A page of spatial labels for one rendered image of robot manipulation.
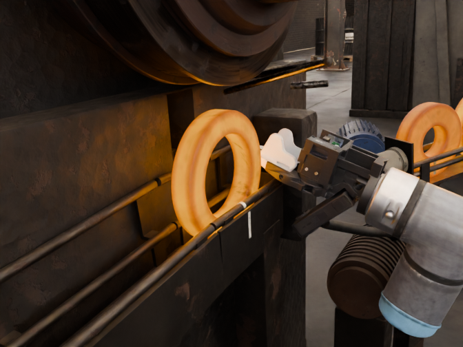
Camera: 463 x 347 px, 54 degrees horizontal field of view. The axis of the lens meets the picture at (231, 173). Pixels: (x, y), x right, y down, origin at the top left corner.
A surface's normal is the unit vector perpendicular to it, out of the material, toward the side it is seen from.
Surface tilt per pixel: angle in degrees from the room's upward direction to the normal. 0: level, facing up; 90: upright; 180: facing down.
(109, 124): 90
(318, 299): 0
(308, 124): 90
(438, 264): 91
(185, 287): 90
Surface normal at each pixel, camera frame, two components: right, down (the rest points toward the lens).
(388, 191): -0.29, -0.26
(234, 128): 0.85, 0.12
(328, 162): -0.51, 0.29
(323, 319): -0.05, -0.95
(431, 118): 0.41, 0.26
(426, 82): -0.70, 0.26
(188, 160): -0.48, -0.22
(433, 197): -0.05, -0.62
